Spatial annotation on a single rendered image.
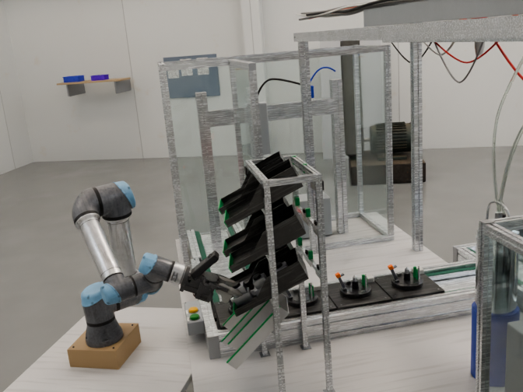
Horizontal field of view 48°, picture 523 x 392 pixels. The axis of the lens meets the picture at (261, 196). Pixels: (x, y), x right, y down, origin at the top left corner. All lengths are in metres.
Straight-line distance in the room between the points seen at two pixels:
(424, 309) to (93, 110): 9.74
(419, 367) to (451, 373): 0.11
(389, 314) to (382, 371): 0.34
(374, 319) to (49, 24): 10.20
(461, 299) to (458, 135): 7.83
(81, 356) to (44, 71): 9.90
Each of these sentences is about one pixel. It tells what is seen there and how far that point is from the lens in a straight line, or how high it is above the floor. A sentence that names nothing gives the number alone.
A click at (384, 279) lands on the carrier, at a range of 2.77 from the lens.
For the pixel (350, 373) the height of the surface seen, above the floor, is 0.86.
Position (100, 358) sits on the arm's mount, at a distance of 2.50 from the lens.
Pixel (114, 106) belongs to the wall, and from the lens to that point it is 11.50.
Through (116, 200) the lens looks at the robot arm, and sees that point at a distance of 2.29.
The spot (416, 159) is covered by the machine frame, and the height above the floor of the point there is 1.39.
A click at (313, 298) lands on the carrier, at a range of 2.56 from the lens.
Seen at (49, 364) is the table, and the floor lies 0.86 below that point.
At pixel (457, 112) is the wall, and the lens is 10.33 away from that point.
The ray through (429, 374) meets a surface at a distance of 2.30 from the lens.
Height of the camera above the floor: 2.10
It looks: 15 degrees down
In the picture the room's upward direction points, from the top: 5 degrees counter-clockwise
